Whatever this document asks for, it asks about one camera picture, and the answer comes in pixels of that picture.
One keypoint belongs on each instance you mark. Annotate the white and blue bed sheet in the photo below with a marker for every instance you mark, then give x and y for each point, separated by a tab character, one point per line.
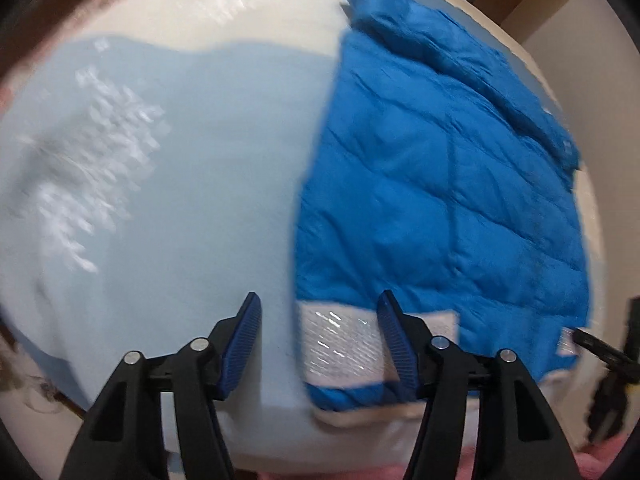
316	442

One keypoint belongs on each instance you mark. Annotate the blue puffer jacket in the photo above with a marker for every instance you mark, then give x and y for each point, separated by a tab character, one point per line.
440	175

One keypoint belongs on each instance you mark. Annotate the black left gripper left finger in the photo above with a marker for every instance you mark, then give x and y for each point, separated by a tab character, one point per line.
123	434

